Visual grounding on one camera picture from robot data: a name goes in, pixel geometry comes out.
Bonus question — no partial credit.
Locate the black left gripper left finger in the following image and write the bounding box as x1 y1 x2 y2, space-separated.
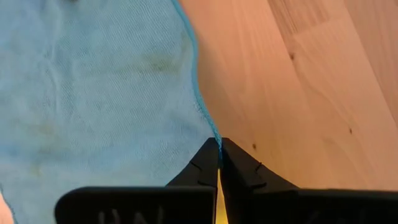
54 138 220 224

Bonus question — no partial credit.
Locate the blue microfiber towel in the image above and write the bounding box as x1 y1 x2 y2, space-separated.
0 0 223 224

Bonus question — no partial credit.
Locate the yellow microfiber towel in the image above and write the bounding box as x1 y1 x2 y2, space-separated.
214 167 229 224

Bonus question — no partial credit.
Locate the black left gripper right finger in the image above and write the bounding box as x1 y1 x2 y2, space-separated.
220 138 398 224

